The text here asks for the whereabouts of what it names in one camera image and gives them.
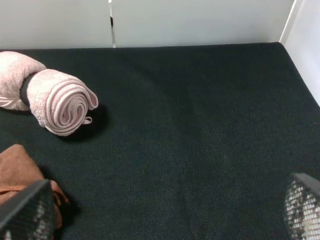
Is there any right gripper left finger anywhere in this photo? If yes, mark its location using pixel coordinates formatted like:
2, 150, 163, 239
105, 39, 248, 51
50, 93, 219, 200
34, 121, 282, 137
0, 180, 56, 240

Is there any pink rolled towel left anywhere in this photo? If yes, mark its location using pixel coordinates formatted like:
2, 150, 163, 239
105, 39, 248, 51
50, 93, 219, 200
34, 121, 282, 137
0, 51, 47, 111

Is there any black table cloth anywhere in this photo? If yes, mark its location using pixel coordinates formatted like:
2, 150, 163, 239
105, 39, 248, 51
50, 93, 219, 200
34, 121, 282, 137
0, 43, 320, 240

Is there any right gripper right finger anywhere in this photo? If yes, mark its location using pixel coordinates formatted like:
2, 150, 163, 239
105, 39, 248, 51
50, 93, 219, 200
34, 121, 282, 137
284, 173, 320, 240

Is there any pink rolled towel right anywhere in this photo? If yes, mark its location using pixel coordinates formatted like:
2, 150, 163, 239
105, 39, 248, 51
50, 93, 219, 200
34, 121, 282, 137
26, 69, 99, 137

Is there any pink rolled towel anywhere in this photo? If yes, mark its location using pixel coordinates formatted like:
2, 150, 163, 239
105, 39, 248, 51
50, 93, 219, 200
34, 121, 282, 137
26, 69, 99, 137
0, 51, 47, 111

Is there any brown crumpled cloth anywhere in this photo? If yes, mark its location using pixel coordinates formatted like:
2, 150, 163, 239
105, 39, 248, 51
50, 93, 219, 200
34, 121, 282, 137
0, 144, 69, 229

